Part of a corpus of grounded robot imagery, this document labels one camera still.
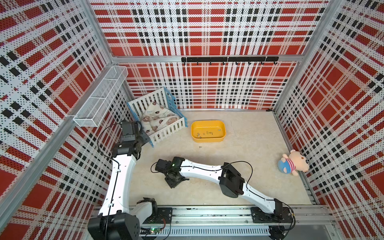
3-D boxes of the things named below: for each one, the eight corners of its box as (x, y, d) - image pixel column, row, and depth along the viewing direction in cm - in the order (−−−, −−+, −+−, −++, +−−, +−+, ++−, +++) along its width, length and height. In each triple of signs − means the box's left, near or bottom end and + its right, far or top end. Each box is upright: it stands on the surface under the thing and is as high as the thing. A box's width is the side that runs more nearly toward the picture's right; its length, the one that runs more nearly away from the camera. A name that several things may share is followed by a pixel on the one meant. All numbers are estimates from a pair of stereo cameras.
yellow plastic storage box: (191, 142, 105) (190, 136, 99) (192, 127, 114) (191, 120, 108) (225, 142, 105) (227, 136, 99) (223, 126, 114) (224, 120, 108)
